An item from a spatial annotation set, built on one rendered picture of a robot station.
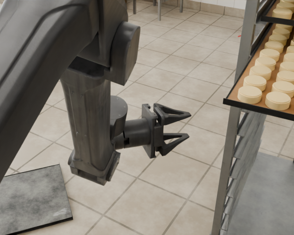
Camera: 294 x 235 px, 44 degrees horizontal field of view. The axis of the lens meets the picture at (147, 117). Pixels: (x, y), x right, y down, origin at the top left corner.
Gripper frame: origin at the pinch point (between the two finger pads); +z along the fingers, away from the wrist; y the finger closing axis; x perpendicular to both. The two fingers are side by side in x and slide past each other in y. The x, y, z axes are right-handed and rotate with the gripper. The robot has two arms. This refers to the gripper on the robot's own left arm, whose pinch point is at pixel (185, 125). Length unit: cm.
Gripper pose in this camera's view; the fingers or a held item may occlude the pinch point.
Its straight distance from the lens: 79.9
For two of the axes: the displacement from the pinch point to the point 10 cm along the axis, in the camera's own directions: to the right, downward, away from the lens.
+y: -0.2, 8.8, 4.7
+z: 9.5, -1.3, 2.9
